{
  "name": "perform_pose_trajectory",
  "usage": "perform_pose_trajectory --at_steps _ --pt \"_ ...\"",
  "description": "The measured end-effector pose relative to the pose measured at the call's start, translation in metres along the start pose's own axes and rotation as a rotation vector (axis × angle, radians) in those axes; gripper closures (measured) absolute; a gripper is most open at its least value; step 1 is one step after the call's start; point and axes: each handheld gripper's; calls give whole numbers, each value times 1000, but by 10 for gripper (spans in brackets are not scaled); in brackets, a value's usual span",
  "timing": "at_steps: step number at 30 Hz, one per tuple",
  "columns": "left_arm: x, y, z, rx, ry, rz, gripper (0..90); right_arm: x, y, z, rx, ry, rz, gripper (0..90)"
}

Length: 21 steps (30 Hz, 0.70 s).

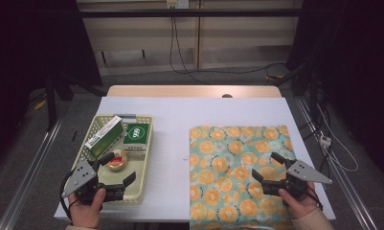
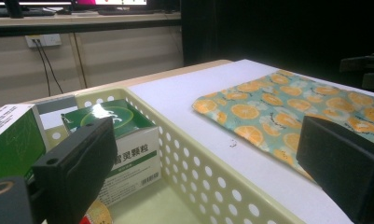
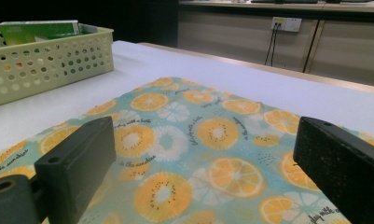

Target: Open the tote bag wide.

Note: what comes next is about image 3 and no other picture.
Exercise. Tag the white table sheet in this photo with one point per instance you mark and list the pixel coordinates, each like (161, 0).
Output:
(206, 68)

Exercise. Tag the fruit-print fabric bag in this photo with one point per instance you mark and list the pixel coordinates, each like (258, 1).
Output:
(206, 140)

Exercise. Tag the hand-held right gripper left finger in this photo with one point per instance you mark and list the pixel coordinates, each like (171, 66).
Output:
(72, 168)

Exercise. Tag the green and white box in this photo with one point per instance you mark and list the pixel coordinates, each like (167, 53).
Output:
(35, 31)

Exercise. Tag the cream perforated plastic basket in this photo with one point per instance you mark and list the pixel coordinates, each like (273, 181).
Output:
(51, 77)

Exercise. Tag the white wall socket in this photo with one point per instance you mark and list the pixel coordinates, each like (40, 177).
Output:
(292, 25)

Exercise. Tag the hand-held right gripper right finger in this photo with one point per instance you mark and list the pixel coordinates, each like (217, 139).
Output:
(346, 168)

